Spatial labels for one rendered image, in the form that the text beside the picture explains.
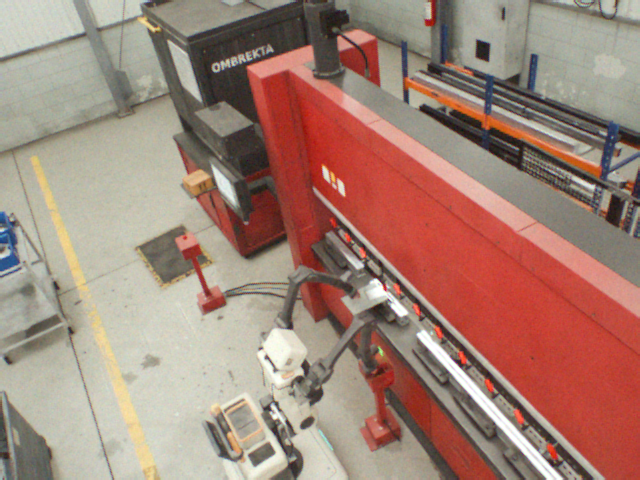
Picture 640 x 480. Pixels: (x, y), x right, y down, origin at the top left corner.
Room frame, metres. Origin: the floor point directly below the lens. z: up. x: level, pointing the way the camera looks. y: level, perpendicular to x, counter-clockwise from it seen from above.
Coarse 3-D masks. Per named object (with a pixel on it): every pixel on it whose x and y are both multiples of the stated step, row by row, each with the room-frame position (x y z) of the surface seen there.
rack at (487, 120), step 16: (448, 64) 4.98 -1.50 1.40; (528, 80) 4.09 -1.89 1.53; (432, 96) 4.49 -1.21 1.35; (464, 112) 4.10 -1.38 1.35; (480, 112) 3.96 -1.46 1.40; (512, 128) 3.63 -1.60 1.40; (608, 128) 2.93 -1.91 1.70; (544, 144) 3.34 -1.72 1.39; (608, 144) 2.90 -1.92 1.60; (576, 160) 3.09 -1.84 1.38; (608, 160) 2.88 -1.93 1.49; (624, 160) 3.00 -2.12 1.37; (560, 192) 3.18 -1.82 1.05
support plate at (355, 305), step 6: (366, 288) 2.61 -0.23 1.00; (372, 288) 2.60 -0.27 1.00; (360, 294) 2.56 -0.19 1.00; (342, 300) 2.54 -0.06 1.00; (348, 300) 2.53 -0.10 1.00; (354, 300) 2.52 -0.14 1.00; (360, 300) 2.51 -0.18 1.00; (366, 300) 2.50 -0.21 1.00; (372, 300) 2.49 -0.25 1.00; (378, 300) 2.48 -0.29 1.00; (384, 300) 2.48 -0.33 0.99; (348, 306) 2.48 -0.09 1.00; (354, 306) 2.47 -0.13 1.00; (360, 306) 2.46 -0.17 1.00; (366, 306) 2.45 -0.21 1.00; (372, 306) 2.44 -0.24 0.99; (354, 312) 2.41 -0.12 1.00
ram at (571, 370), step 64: (320, 128) 3.06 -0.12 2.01; (320, 192) 3.24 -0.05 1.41; (384, 192) 2.38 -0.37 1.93; (384, 256) 2.44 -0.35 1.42; (448, 256) 1.87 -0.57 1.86; (448, 320) 1.86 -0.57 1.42; (512, 320) 1.47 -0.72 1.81; (576, 320) 1.20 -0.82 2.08; (512, 384) 1.42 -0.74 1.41; (576, 384) 1.15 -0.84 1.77; (576, 448) 1.08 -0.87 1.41
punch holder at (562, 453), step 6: (558, 444) 1.15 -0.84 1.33; (558, 450) 1.15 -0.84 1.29; (564, 450) 1.12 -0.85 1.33; (558, 456) 1.14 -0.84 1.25; (564, 456) 1.12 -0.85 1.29; (570, 456) 1.09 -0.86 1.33; (564, 462) 1.11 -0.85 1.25; (570, 462) 1.09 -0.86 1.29; (576, 462) 1.06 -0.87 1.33; (564, 468) 1.10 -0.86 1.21; (570, 468) 1.08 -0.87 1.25; (576, 468) 1.06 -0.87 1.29; (582, 468) 1.04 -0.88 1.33; (570, 474) 1.07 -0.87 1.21; (576, 474) 1.05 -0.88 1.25; (582, 474) 1.03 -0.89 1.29; (588, 474) 1.03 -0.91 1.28
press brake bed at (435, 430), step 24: (336, 288) 2.96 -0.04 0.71; (336, 312) 3.05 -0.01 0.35; (408, 384) 2.07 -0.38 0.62; (408, 408) 2.09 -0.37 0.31; (432, 408) 1.83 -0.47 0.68; (432, 432) 1.83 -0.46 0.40; (456, 432) 1.62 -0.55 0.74; (432, 456) 1.86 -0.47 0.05; (456, 456) 1.61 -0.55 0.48; (480, 456) 1.43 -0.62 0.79
